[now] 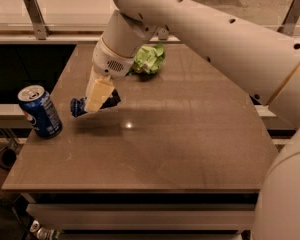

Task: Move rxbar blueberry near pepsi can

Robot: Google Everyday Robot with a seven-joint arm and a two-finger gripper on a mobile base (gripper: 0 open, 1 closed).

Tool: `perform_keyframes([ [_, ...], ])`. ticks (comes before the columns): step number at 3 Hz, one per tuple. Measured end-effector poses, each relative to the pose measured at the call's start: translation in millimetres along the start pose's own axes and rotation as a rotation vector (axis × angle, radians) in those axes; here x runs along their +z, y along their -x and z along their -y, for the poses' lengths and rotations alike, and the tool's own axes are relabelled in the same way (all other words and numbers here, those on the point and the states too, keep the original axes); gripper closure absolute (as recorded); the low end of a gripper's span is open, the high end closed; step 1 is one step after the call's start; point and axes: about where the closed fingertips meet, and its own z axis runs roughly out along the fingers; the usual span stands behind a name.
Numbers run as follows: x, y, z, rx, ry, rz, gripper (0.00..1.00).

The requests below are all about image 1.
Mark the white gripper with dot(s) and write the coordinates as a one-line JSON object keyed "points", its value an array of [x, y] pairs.
{"points": [[109, 61]]}

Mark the blue rxbar blueberry wrapper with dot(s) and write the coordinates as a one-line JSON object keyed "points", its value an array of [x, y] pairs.
{"points": [[77, 106]]}

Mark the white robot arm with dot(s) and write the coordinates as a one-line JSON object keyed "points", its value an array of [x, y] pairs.
{"points": [[264, 63]]}

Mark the blue pepsi can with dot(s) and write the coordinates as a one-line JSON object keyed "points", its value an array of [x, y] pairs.
{"points": [[39, 110]]}

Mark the green chip bag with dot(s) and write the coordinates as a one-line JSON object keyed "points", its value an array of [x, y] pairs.
{"points": [[148, 60]]}

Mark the grey table drawer front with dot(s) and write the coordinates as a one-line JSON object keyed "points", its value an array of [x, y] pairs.
{"points": [[143, 217]]}

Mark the cans under table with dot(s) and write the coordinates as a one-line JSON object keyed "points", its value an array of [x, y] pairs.
{"points": [[42, 233]]}

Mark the left metal rail bracket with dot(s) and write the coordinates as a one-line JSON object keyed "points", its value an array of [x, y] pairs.
{"points": [[40, 29]]}

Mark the metal rail bracket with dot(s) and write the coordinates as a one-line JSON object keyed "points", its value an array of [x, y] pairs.
{"points": [[288, 25], [163, 34], [40, 29]]}

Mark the middle metal rail bracket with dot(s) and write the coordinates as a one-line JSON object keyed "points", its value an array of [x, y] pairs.
{"points": [[163, 34]]}

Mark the right metal rail bracket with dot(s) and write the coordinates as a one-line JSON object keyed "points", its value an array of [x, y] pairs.
{"points": [[288, 25]]}

